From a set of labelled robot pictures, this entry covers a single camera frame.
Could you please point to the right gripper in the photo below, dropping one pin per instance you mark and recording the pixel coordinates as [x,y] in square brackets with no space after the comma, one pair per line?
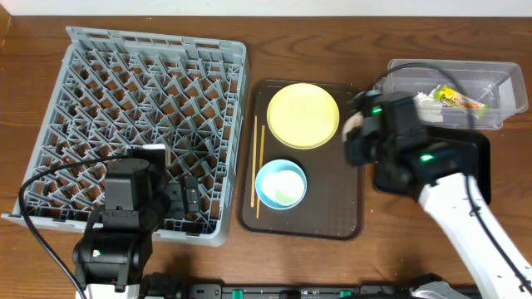
[357,145]

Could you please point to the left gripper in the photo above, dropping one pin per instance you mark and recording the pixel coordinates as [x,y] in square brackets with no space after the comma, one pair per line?
[189,197]

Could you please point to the green snack wrapper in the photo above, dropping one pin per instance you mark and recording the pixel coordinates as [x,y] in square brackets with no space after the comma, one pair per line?
[454,98]

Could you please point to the light blue bowl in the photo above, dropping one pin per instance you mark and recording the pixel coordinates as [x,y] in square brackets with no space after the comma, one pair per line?
[273,167]

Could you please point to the white tissue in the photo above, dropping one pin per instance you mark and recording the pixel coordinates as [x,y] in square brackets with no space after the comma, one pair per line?
[428,108]

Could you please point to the white bowl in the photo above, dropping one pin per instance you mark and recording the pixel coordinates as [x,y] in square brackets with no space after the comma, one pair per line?
[353,122]

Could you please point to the small white cup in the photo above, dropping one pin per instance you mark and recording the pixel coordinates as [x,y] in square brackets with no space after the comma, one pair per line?
[285,187]

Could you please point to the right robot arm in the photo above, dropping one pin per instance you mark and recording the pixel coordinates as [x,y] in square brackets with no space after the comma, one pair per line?
[439,178]

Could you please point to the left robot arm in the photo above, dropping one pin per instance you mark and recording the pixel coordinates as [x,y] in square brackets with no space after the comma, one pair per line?
[118,240]

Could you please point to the black waste tray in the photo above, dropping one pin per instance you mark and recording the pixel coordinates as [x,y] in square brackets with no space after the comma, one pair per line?
[476,148]

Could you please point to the grey plastic dishwasher rack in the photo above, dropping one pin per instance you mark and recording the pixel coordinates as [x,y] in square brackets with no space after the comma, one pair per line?
[117,90]

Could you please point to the clear plastic bin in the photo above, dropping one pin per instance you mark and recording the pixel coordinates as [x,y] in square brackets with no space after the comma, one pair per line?
[500,85]

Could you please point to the right wooden chopstick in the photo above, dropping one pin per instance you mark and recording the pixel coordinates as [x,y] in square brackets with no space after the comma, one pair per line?
[261,162]

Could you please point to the dark brown serving tray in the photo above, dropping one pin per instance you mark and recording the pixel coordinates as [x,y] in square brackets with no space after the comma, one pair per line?
[332,207]

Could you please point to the yellow round plate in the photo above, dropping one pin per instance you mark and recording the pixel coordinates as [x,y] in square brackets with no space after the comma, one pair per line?
[303,116]

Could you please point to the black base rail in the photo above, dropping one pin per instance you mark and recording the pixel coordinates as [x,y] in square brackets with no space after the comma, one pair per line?
[291,292]

